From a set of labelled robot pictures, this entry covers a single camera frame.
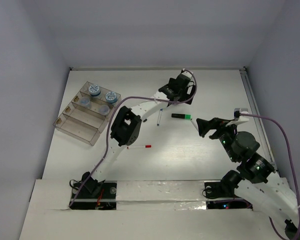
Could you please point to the blue-capped white marker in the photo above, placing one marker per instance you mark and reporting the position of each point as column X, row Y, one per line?
column 159, row 117

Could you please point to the black-capped white marker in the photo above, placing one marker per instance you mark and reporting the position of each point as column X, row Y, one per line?
column 194, row 124

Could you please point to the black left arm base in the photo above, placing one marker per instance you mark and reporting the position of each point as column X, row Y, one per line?
column 92, row 195

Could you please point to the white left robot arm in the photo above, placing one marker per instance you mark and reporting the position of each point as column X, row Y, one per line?
column 125, row 123

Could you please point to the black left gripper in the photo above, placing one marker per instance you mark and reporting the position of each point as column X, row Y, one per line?
column 187, row 96

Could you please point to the metal rail on table edge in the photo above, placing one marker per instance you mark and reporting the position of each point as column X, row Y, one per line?
column 253, row 109

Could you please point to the red-capped white marker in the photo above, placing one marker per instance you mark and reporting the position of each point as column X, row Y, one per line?
column 139, row 146

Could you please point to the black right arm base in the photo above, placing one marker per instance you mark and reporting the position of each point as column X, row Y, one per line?
column 218, row 198

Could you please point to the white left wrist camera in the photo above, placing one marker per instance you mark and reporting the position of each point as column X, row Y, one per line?
column 189, row 74

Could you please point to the clear three-bin organizer tray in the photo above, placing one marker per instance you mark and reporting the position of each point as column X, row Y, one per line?
column 85, row 125

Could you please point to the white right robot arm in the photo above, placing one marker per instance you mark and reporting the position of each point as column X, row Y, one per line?
column 255, row 179

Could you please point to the blue-lidded cleaning gel jar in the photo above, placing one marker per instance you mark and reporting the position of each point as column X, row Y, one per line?
column 95, row 91

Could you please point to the green-capped black highlighter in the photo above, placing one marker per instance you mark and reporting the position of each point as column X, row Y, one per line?
column 181, row 116

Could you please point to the clear jar of paper clips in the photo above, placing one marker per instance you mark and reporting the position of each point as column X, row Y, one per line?
column 85, row 102

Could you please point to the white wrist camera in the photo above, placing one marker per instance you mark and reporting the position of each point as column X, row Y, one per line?
column 189, row 74
column 239, row 117

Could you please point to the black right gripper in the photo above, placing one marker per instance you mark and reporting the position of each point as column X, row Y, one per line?
column 204, row 125

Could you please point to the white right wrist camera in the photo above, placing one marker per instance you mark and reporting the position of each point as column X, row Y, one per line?
column 239, row 117

